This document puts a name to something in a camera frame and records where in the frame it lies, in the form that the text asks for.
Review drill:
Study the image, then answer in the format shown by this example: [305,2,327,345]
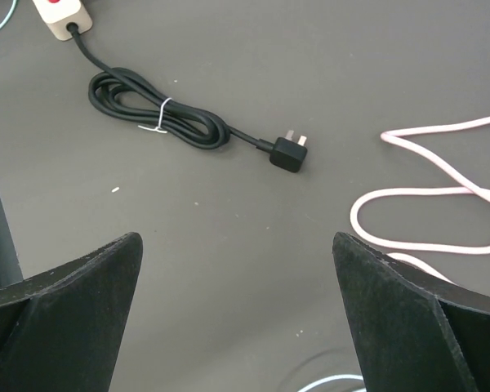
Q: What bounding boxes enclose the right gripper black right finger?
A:
[332,232,490,391]

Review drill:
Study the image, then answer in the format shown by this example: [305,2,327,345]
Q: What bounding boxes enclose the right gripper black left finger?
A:
[0,233,143,391]

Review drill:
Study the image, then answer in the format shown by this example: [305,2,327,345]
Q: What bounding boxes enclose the beige power strip red sockets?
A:
[33,0,93,41]

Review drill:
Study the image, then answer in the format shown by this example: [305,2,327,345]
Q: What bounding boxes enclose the light blue charging cable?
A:
[296,375,365,392]

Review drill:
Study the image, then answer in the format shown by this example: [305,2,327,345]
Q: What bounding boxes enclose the pink power strip cord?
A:
[350,109,490,286]

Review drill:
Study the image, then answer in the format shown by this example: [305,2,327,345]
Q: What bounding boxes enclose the black power strip cord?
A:
[66,22,310,174]

